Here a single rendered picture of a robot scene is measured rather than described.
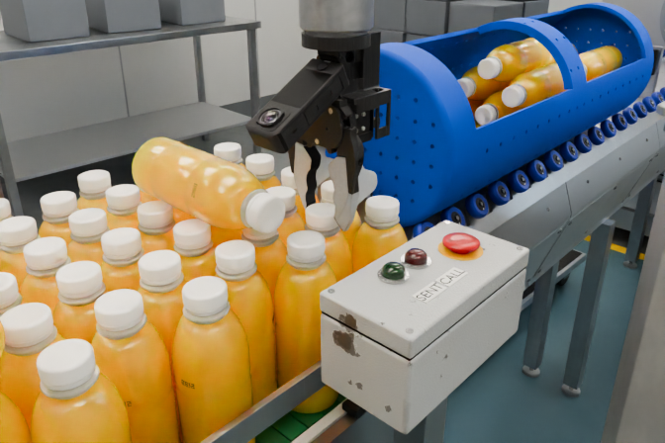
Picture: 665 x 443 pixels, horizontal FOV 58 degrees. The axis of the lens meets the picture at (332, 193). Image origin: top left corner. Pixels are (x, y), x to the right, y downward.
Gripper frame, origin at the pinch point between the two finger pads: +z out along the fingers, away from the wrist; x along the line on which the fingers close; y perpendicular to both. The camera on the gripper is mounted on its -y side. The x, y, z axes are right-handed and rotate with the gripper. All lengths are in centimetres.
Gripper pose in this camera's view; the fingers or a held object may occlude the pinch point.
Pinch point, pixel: (323, 216)
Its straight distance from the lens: 67.7
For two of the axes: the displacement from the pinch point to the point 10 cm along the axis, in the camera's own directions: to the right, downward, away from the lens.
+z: 0.0, 9.2, 4.0
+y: 6.8, -2.9, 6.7
